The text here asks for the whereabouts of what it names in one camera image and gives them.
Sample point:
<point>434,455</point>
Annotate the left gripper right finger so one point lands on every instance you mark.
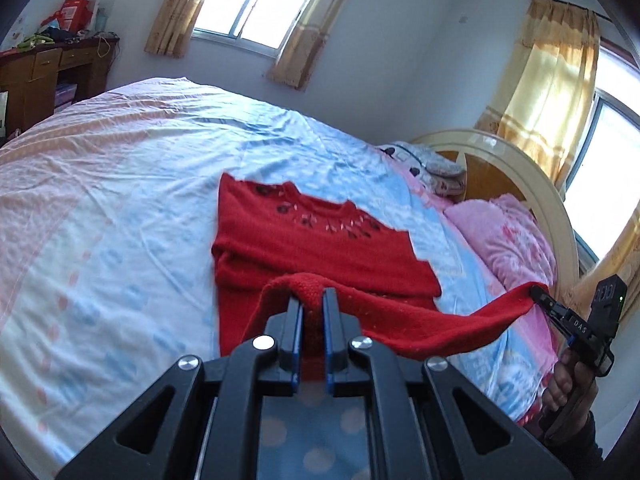
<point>424,419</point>

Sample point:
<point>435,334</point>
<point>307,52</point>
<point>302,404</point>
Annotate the green cloth on desk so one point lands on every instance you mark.
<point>33,42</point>

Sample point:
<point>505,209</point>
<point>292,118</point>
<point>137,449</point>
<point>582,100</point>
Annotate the bright side window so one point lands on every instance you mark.
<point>602,190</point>

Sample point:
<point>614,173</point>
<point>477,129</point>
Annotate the pink floral pillow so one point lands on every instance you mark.
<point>506,237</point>

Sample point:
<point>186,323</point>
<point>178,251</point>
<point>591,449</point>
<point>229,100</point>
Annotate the window right beige curtain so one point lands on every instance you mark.
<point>304,44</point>

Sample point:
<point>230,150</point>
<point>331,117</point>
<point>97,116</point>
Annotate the red knitted sweater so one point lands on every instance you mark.
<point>274,243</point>

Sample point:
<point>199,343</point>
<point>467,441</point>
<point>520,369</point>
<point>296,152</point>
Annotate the window left beige curtain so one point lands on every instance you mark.
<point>172,28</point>

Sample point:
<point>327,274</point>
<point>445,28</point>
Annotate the brown wooden desk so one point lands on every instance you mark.
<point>37,82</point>

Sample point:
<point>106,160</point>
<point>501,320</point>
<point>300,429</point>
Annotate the grey white folded blanket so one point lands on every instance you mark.
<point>438,174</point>

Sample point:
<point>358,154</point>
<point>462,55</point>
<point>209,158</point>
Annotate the red bag on desk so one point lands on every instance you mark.
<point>73,16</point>

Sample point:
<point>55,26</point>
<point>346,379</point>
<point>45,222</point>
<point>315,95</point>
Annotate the bright bedroom window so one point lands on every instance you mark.
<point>259,26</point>

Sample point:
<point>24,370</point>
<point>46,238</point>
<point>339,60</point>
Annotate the window beige curtain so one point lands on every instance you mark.
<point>172,28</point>
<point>304,44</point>

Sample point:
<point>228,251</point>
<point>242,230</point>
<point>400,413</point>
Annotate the person right hand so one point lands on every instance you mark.
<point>570,393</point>

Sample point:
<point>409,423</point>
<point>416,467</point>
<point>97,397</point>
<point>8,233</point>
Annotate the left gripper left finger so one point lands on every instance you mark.
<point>200,419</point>

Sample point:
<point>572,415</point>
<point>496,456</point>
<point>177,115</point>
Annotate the yellow side window curtain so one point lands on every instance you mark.
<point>543,99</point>

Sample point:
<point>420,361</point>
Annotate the cream wooden headboard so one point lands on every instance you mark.
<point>495,167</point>

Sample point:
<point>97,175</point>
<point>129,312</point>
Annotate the blue pink patterned bedsheet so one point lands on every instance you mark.
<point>108,214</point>

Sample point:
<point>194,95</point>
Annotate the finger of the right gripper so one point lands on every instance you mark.
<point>541,297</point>

